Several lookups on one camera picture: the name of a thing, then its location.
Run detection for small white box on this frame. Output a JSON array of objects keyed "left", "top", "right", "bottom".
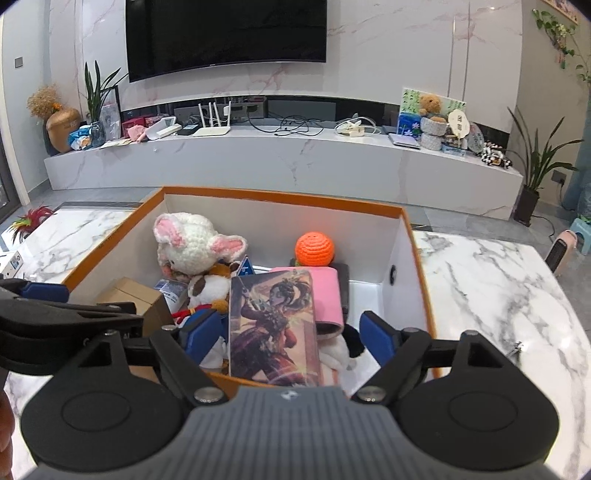
[{"left": 0, "top": 251, "right": 23, "bottom": 280}]

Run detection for grey knitted pots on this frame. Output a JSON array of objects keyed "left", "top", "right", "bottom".
[{"left": 419, "top": 116, "right": 448, "bottom": 151}]

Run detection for brown teddy bear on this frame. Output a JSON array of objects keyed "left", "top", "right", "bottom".
[{"left": 418, "top": 93, "right": 448, "bottom": 123}]

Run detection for white pink crochet bunny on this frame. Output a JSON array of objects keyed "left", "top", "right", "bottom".
[{"left": 154, "top": 212, "right": 246, "bottom": 280}]

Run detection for illustrated character card box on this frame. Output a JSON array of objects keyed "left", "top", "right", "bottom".
[{"left": 228, "top": 269, "right": 324, "bottom": 387}]

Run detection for hanging vine plant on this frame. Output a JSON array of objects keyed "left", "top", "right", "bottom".
[{"left": 531, "top": 8, "right": 591, "bottom": 86}]

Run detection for white wifi router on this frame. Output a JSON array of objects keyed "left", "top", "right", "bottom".
[{"left": 191, "top": 102, "right": 232, "bottom": 138}]

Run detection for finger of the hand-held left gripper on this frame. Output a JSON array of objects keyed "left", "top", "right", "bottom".
[
  {"left": 0, "top": 299, "right": 145, "bottom": 345},
  {"left": 0, "top": 276, "right": 71, "bottom": 305}
]

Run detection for gold round vase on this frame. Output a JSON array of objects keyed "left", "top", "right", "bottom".
[{"left": 45, "top": 107, "right": 83, "bottom": 154}]

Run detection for tall green leaf plant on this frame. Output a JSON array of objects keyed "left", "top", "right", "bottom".
[{"left": 83, "top": 60, "right": 130, "bottom": 134}]

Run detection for orange crochet ball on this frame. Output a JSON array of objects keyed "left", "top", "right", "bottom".
[{"left": 294, "top": 232, "right": 336, "bottom": 268}]

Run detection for white lotion tube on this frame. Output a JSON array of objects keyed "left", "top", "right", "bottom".
[{"left": 154, "top": 277, "right": 189, "bottom": 311}]

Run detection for brown white red panda plush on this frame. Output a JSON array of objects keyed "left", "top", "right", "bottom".
[{"left": 172, "top": 262, "right": 232, "bottom": 333}]

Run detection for pink case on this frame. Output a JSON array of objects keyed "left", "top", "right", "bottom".
[{"left": 269, "top": 267, "right": 346, "bottom": 335}]

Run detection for white marble tv console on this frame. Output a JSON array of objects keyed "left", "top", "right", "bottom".
[{"left": 44, "top": 121, "right": 525, "bottom": 217}]

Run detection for framed wall picture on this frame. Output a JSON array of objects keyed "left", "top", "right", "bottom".
[{"left": 540, "top": 0, "right": 580, "bottom": 24}]

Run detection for green blue flower painting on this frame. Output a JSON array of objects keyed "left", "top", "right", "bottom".
[{"left": 398, "top": 88, "right": 467, "bottom": 139}]

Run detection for red green feather decoration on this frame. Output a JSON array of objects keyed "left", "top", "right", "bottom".
[{"left": 8, "top": 206, "right": 57, "bottom": 243}]

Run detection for green plastic stool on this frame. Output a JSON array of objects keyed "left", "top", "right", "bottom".
[{"left": 567, "top": 217, "right": 591, "bottom": 256}]

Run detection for dark grey gift box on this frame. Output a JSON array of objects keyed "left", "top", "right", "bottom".
[{"left": 333, "top": 261, "right": 352, "bottom": 326}]

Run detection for white plush with black ear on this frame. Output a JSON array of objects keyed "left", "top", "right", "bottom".
[{"left": 318, "top": 323, "right": 368, "bottom": 372}]

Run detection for black picture frame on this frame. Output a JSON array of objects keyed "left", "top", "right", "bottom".
[{"left": 98, "top": 85, "right": 123, "bottom": 139}]

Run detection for potted plant in black pot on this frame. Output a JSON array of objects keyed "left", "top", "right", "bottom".
[{"left": 505, "top": 107, "right": 581, "bottom": 227}]

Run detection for blue snack bags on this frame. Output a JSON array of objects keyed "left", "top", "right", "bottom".
[{"left": 68, "top": 124, "right": 105, "bottom": 151}]

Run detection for round cream paper fan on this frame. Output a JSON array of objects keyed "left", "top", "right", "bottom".
[{"left": 445, "top": 110, "right": 469, "bottom": 139}]

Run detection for black cables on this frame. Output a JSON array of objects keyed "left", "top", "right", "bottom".
[{"left": 247, "top": 111, "right": 326, "bottom": 138}]

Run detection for pink space heater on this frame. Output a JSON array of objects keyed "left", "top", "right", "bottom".
[{"left": 545, "top": 231, "right": 581, "bottom": 276}]

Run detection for orange cardboard box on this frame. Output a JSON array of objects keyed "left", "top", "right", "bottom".
[{"left": 62, "top": 185, "right": 443, "bottom": 386}]

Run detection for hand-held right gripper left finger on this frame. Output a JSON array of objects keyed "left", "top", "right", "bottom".
[{"left": 50, "top": 308, "right": 230, "bottom": 407}]

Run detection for black white cow figure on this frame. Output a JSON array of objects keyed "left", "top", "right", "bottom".
[{"left": 480, "top": 141, "right": 514, "bottom": 169}]

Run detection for black wall television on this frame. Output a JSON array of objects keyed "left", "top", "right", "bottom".
[{"left": 126, "top": 0, "right": 328, "bottom": 84}]

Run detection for small gold cardboard box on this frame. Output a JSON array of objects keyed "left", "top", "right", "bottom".
[{"left": 96, "top": 276, "right": 175, "bottom": 340}]

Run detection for white power strip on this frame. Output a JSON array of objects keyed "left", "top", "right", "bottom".
[{"left": 335, "top": 117, "right": 384, "bottom": 138}]

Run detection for white tilted device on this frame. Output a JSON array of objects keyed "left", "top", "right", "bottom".
[{"left": 145, "top": 117, "right": 182, "bottom": 140}]

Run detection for dried yellow flowers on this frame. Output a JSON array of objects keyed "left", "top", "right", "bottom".
[{"left": 27, "top": 85, "right": 63, "bottom": 120}]

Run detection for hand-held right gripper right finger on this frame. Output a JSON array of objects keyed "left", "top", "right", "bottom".
[{"left": 352, "top": 310, "right": 526, "bottom": 407}]

